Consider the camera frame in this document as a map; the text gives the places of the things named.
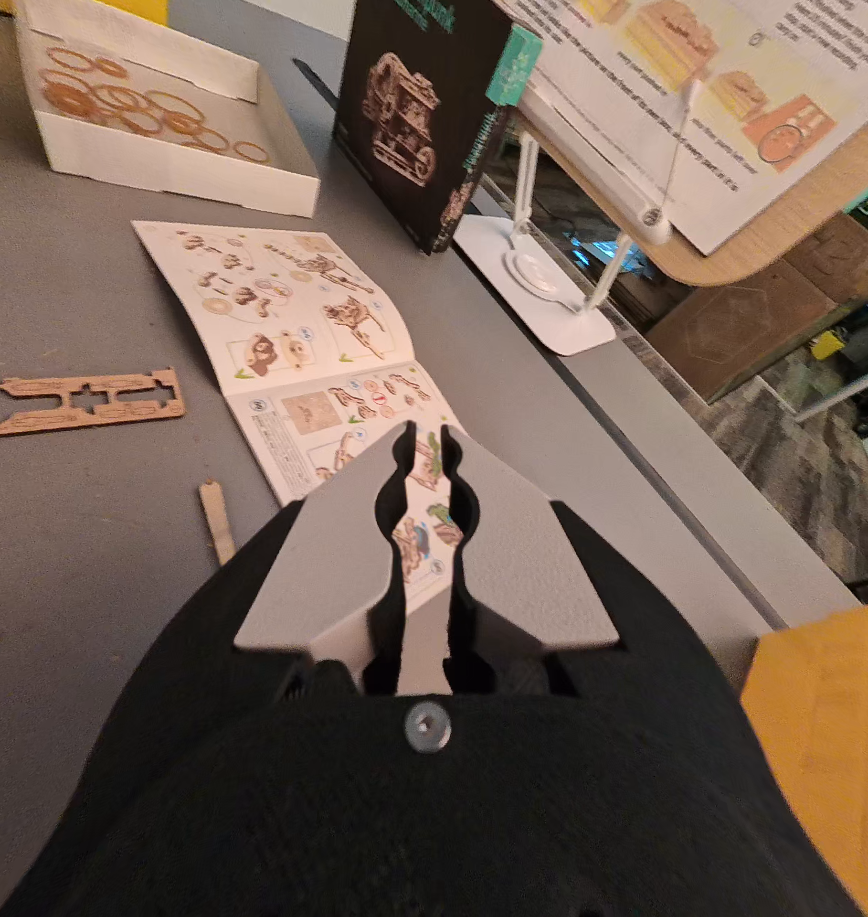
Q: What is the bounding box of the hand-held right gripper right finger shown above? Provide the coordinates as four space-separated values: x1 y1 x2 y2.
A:
441 423 621 696

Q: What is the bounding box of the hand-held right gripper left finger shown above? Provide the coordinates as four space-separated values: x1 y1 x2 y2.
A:
233 421 417 696

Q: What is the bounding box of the instruction booklet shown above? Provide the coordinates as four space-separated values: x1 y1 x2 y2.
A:
132 220 471 620

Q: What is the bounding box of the white cardboard tray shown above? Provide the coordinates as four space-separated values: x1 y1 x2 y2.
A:
15 0 322 218

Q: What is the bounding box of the black model kit box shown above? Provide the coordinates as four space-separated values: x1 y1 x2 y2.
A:
332 0 542 255

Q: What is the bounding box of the wooden stick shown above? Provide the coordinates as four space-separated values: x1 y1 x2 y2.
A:
199 479 236 567

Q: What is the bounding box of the large cardboard box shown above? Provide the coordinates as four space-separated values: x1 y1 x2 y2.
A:
645 211 868 405

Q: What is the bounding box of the yellow plastic bin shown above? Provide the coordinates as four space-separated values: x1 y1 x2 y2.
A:
741 602 868 917
94 0 170 27

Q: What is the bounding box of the wooden frame offcut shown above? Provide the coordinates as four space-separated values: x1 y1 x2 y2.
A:
0 367 186 439

